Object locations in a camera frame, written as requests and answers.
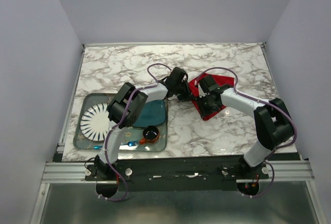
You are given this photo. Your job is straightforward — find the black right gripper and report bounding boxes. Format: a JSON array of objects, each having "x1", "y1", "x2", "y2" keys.
[{"x1": 194, "y1": 93, "x2": 219, "y2": 117}]

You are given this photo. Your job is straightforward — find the red cloth napkin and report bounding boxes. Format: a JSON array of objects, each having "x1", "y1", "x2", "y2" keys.
[{"x1": 188, "y1": 73, "x2": 234, "y2": 121}]

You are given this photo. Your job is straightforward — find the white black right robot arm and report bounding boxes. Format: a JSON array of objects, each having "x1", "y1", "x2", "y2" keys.
[{"x1": 194, "y1": 83, "x2": 297, "y2": 178}]

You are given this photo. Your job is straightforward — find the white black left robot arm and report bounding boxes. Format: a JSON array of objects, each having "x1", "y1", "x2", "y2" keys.
[{"x1": 94, "y1": 67, "x2": 190, "y2": 180}]

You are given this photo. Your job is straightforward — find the teal square plate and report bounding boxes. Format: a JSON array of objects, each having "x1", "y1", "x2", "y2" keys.
[{"x1": 132, "y1": 100, "x2": 167, "y2": 128}]

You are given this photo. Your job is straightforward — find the brown ceramic cup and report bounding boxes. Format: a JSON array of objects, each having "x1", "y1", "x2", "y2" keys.
[{"x1": 139, "y1": 126, "x2": 160, "y2": 145}]

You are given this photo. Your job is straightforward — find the glass rectangular tray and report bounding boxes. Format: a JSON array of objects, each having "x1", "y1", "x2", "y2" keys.
[{"x1": 73, "y1": 93, "x2": 168, "y2": 153}]

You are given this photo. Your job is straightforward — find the white blue striped plate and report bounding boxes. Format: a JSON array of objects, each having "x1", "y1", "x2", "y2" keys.
[{"x1": 80, "y1": 103, "x2": 109, "y2": 142}]

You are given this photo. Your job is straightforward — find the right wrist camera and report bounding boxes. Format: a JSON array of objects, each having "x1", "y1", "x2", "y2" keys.
[{"x1": 195, "y1": 74, "x2": 219, "y2": 98}]

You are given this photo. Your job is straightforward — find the black mounting base plate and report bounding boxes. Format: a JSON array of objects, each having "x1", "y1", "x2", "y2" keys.
[{"x1": 85, "y1": 155, "x2": 269, "y2": 192}]

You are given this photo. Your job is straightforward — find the blue handled utensil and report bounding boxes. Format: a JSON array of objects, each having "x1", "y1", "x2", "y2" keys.
[{"x1": 93, "y1": 140, "x2": 140, "y2": 150}]

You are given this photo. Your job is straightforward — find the aluminium frame rail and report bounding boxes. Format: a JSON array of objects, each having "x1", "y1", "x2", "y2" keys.
[{"x1": 41, "y1": 160, "x2": 315, "y2": 184}]

